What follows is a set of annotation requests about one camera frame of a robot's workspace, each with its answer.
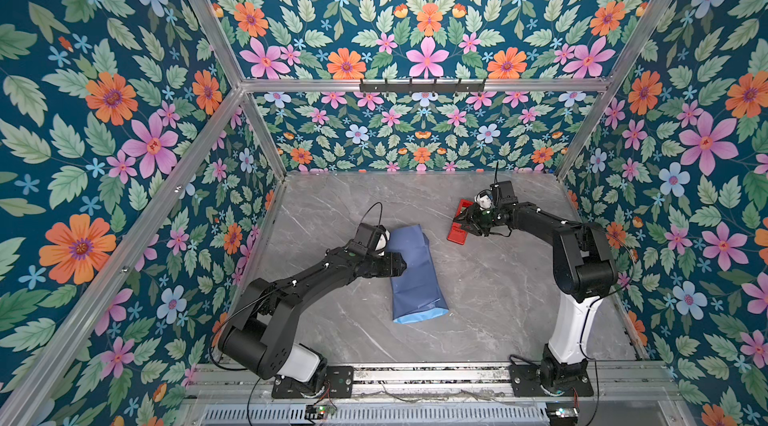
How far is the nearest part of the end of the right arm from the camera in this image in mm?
782

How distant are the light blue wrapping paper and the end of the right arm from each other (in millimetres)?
159

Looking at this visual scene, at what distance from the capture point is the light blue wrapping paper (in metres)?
0.80
